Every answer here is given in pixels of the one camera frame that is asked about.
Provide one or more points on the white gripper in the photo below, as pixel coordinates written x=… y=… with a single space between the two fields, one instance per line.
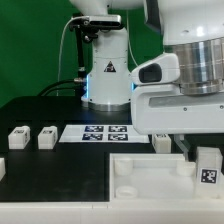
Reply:
x=161 y=109

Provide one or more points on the white square tabletop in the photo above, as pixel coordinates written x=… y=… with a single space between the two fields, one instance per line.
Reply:
x=153 y=176

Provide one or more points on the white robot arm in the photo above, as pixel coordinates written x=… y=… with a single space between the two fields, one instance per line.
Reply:
x=180 y=91

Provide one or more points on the white sheet with AprilTags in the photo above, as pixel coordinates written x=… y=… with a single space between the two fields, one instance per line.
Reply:
x=102 y=133

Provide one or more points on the white left obstacle block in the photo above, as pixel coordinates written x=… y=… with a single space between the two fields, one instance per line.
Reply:
x=2 y=168

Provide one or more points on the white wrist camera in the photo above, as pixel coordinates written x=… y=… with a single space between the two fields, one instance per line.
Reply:
x=163 y=69

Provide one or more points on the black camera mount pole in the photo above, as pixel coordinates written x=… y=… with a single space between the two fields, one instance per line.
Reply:
x=86 y=35

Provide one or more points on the black camera on mount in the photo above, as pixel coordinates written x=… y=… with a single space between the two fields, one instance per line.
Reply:
x=104 y=22

